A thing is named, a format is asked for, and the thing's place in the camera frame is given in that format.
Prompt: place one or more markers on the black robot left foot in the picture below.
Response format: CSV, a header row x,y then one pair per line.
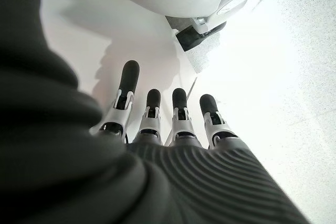
x,y
190,39

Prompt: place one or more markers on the white kitchen cabinet front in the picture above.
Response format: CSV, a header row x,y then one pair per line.
x,y
78,37

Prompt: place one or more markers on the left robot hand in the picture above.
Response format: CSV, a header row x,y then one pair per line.
x,y
78,169

